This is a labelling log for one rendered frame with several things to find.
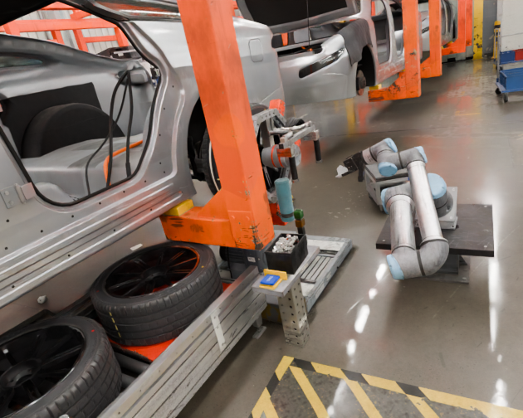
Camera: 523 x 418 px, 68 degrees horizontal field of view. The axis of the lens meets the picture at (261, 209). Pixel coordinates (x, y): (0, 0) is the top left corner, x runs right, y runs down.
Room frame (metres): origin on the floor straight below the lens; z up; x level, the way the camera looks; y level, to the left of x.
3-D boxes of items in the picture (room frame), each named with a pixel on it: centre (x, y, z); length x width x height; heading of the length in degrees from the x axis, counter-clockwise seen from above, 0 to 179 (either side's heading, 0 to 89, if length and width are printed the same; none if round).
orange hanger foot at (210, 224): (2.07, 0.34, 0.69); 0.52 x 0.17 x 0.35; 55
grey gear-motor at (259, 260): (2.20, 0.18, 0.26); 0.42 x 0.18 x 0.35; 55
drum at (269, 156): (2.29, -0.18, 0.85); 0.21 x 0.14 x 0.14; 55
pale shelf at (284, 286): (1.69, -0.07, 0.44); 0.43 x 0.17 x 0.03; 145
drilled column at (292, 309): (1.67, -0.05, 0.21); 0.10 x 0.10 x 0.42; 55
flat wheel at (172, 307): (1.84, 0.63, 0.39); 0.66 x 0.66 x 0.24
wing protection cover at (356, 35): (5.10, -1.52, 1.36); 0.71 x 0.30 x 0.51; 145
